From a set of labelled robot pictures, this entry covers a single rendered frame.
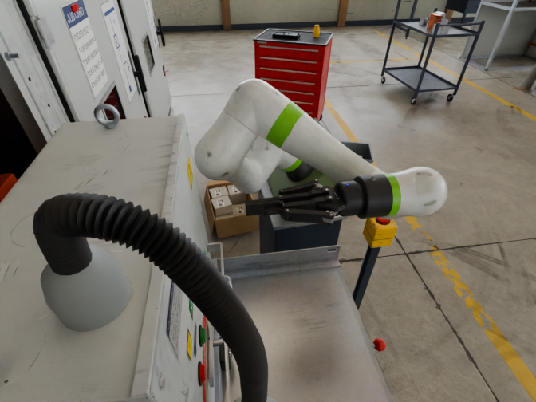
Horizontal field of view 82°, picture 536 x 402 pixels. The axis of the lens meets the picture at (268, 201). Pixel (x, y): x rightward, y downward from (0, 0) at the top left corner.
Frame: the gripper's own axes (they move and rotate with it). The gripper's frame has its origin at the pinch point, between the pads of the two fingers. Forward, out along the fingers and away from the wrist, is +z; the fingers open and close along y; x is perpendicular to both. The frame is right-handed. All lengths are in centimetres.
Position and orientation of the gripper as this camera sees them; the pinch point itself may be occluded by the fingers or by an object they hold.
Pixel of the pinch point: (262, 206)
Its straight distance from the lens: 63.9
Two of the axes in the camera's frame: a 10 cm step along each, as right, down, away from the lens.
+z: -9.9, 0.9, -1.1
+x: 0.0, -7.6, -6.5
